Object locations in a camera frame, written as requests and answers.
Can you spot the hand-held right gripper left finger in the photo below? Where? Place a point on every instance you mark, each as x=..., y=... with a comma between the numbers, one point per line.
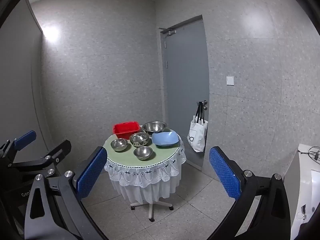
x=91, y=172

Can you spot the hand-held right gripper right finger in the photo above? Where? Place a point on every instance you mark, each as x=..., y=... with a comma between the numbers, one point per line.
x=225, y=172

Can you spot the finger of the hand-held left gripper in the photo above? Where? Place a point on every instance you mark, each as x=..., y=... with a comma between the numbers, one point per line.
x=60, y=150
x=25, y=137

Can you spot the small steel bowl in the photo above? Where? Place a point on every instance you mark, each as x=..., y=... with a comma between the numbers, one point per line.
x=143, y=153
x=118, y=145

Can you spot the red plastic basket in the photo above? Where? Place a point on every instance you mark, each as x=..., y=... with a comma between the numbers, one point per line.
x=123, y=130

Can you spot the perforated steel bowl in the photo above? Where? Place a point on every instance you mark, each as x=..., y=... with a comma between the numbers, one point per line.
x=139, y=140

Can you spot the blue square bowl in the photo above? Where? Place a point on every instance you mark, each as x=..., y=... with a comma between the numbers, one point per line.
x=163, y=138

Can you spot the large steel bowl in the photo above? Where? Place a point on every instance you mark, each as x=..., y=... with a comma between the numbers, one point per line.
x=153, y=127

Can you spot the green lace-trimmed tablecloth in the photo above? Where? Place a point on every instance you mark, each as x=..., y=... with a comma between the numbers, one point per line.
x=125, y=161

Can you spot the white tote bag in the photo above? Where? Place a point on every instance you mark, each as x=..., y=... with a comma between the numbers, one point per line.
x=197, y=136

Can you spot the door vent grille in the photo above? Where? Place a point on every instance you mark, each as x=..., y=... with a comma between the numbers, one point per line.
x=188, y=143

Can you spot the white table skirt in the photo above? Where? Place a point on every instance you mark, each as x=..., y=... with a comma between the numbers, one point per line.
x=150, y=192

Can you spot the white wheeled table base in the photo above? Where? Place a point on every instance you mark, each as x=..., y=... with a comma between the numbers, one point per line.
x=150, y=211

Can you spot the white sink unit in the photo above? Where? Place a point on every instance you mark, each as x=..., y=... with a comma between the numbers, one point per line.
x=300, y=180

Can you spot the grey door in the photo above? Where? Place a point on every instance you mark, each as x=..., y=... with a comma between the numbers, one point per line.
x=185, y=80

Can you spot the metal door closer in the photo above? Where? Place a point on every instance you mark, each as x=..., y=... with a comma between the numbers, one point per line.
x=170, y=32

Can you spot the white wall switch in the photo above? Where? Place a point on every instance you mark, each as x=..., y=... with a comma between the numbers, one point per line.
x=230, y=80

